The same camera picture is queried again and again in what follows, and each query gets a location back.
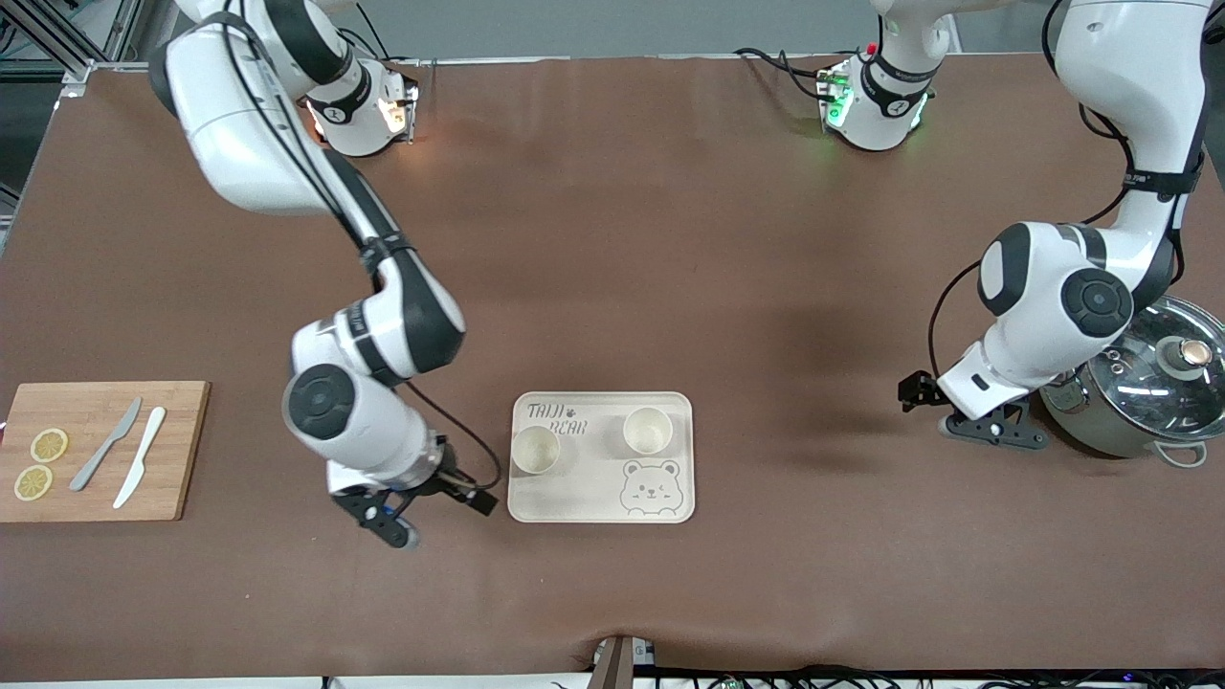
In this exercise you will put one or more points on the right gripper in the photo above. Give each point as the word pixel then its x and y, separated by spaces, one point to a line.
pixel 450 481

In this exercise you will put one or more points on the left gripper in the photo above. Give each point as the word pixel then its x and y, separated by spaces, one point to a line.
pixel 921 390

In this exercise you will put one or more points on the white IKEA cup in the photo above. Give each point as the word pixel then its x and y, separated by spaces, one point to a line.
pixel 536 450
pixel 648 431

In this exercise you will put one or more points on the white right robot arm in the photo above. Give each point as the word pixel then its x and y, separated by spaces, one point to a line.
pixel 249 144

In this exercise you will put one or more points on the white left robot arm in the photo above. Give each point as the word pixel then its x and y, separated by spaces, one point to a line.
pixel 1062 287

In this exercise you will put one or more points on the white tray with bear print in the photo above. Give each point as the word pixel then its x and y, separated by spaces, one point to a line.
pixel 593 493

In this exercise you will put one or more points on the grey electric cooking pot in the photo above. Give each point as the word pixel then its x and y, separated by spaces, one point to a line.
pixel 1101 426

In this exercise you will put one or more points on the glass pot lid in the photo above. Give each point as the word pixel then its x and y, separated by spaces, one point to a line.
pixel 1163 383

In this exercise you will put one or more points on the brown table mat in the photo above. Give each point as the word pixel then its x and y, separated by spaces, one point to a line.
pixel 670 268

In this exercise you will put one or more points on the bamboo cutting board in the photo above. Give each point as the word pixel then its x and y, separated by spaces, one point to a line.
pixel 172 450

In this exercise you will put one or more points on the white plastic knife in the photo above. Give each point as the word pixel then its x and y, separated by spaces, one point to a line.
pixel 142 457

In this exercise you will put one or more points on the grey plastic knife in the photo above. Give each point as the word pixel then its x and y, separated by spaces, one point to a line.
pixel 107 445

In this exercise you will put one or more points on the lemon slice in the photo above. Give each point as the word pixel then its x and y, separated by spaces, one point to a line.
pixel 49 445
pixel 33 482

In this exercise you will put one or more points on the aluminium frame profile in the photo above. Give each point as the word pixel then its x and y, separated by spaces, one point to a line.
pixel 57 38

